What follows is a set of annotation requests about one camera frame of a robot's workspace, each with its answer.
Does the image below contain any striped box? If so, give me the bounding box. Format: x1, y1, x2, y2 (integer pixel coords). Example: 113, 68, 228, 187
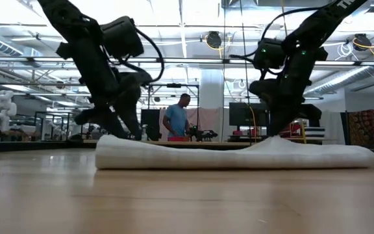
303, 125, 326, 139

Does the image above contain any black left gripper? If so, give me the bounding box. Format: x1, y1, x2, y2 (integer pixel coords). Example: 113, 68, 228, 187
73, 70, 154, 141

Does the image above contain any person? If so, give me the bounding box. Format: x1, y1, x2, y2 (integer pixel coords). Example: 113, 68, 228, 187
162, 93, 192, 142

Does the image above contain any yellow cable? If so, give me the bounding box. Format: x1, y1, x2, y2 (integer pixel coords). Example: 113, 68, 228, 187
249, 105, 258, 144

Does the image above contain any black ceiling cable reel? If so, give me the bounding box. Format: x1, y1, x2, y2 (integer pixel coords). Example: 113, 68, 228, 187
352, 32, 373, 52
205, 31, 223, 49

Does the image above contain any black monitor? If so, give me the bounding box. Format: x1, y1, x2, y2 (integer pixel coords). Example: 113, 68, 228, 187
228, 102, 270, 127

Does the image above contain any black gantry frame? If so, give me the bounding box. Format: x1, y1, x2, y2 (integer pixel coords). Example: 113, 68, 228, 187
147, 83, 201, 141

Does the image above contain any white robot figure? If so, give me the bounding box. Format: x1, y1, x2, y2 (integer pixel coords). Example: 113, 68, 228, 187
0, 90, 18, 133

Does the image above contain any white plaid kitchen towel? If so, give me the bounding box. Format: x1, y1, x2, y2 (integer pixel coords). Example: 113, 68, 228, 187
95, 135, 374, 170

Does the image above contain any black aluminium table frame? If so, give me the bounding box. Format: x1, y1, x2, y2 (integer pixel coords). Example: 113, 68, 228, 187
0, 139, 374, 161

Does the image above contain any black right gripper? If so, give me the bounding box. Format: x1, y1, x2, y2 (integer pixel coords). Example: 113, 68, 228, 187
248, 79, 323, 137

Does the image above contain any patterned hanging rug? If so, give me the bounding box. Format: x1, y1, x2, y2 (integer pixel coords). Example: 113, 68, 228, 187
347, 109, 374, 150

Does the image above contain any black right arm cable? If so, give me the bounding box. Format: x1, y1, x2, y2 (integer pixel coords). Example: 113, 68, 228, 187
229, 2, 338, 61

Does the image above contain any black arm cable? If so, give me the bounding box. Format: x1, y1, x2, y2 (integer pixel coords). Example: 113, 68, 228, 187
108, 27, 166, 84
229, 2, 338, 61

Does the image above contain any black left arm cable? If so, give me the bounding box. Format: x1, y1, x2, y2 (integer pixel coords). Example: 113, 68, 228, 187
108, 27, 166, 84

